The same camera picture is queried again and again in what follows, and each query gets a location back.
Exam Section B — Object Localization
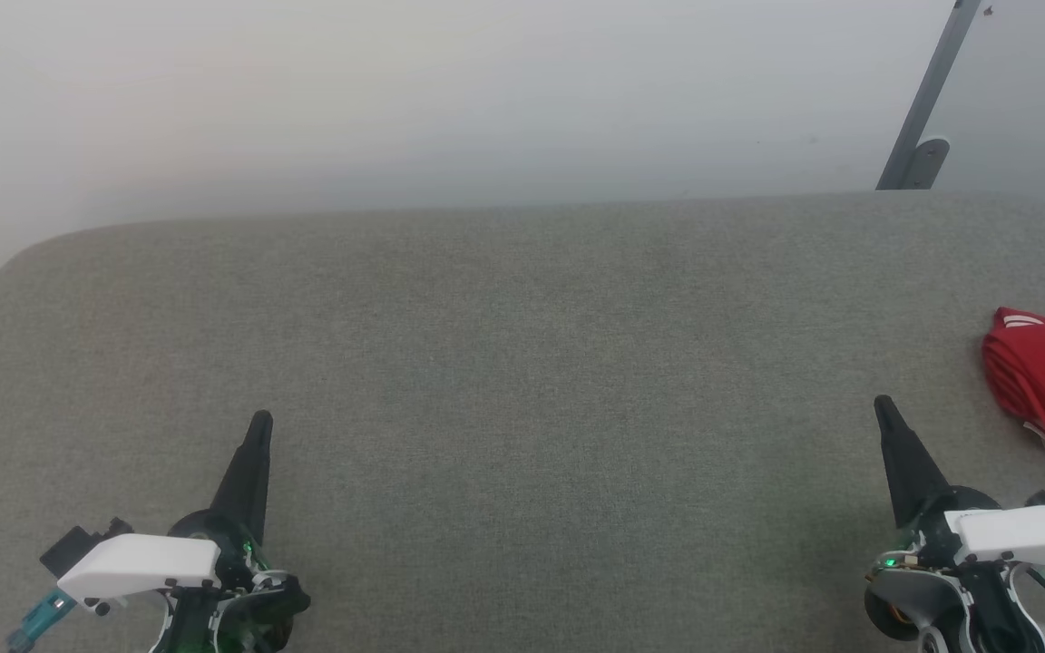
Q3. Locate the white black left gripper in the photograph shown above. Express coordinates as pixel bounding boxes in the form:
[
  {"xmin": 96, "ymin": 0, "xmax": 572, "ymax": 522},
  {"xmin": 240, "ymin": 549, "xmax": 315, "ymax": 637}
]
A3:
[{"xmin": 58, "ymin": 410, "xmax": 311, "ymax": 653}]

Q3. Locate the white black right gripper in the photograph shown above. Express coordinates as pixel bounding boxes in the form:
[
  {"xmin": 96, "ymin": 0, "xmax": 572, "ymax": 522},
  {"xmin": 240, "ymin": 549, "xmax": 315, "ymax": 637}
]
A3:
[{"xmin": 865, "ymin": 395, "xmax": 1045, "ymax": 653}]

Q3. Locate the grey slanted metal bar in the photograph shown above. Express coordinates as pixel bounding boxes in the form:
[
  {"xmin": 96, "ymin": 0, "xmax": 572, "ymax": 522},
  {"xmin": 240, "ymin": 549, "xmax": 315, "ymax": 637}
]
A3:
[{"xmin": 876, "ymin": 0, "xmax": 982, "ymax": 191}]

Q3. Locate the teal left camera connector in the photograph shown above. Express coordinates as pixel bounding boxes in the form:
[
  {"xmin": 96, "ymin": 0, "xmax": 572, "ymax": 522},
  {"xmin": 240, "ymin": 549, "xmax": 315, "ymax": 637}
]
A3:
[{"xmin": 7, "ymin": 588, "xmax": 79, "ymax": 652}]

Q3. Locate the grey metal bar bracket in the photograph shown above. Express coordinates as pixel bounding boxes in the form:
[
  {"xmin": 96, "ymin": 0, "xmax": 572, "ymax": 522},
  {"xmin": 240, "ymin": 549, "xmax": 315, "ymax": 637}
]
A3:
[{"xmin": 905, "ymin": 138, "xmax": 952, "ymax": 190}]

